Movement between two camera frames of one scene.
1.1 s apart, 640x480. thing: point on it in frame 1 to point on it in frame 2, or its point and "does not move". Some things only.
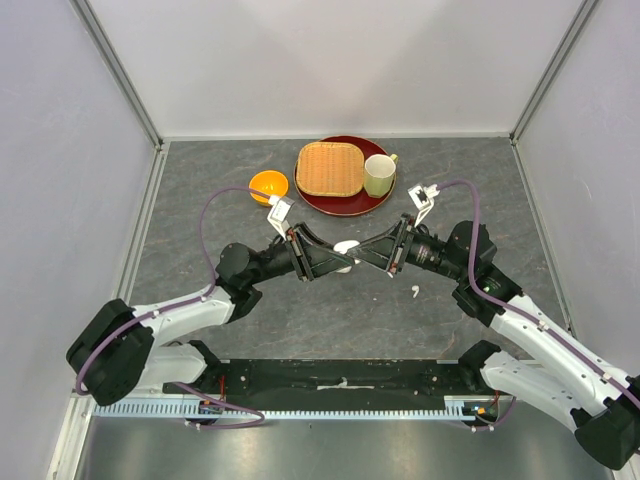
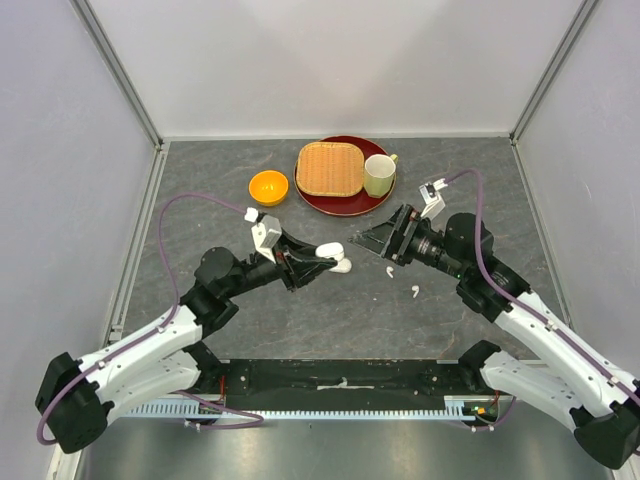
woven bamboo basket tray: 330,169 does not move
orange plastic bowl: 268,182 does not move
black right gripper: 385,248 to 391,239
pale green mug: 379,172 does not move
